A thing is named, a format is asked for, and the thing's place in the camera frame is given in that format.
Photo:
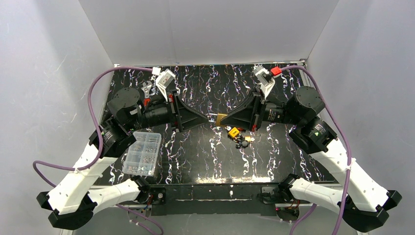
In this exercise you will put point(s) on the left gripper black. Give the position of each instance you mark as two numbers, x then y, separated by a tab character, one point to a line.
175	111

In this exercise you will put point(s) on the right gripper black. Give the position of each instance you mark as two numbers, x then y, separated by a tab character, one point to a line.
257	110

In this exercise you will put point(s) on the brass padlock with steel shackle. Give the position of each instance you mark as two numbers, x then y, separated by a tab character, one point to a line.
216	119

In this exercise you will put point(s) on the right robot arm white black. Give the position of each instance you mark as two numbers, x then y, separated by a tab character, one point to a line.
362	203

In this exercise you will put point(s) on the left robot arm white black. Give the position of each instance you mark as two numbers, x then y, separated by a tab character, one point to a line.
73	202

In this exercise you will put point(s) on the yellow Opel padlock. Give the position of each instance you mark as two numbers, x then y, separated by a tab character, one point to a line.
235	134

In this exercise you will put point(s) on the small brass padlock with figurine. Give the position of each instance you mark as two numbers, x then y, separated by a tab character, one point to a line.
249	139

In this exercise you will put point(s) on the clear plastic screw box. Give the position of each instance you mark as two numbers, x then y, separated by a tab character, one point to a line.
142	156

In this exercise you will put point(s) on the grey white figurine keychain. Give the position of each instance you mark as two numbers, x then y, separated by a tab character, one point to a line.
242	144

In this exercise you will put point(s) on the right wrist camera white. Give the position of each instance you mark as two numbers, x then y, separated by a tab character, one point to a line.
266	78

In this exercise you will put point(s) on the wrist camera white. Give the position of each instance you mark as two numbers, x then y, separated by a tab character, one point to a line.
163	81
266	78

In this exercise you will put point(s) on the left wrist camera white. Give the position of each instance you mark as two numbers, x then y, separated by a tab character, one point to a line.
163	81

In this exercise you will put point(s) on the black base frame front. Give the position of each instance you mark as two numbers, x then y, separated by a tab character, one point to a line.
214	198

